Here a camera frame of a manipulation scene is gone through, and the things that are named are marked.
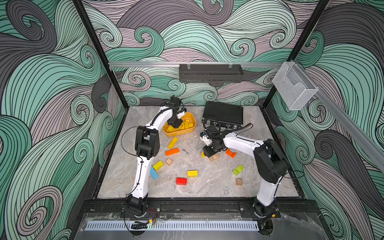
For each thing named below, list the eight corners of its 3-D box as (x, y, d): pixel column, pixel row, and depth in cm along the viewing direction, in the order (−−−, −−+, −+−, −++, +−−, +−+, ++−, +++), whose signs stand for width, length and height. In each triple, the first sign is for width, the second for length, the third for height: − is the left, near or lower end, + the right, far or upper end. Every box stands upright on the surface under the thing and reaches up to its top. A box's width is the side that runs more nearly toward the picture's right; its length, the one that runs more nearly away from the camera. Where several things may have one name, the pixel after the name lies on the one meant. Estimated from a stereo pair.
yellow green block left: (153, 168, 89) (152, 166, 87) (159, 161, 93) (159, 159, 90) (158, 172, 88) (157, 170, 86) (165, 164, 91) (164, 162, 89)
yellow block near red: (187, 177, 86) (187, 175, 84) (187, 172, 88) (187, 170, 86) (198, 177, 86) (198, 175, 84) (197, 172, 88) (198, 170, 86)
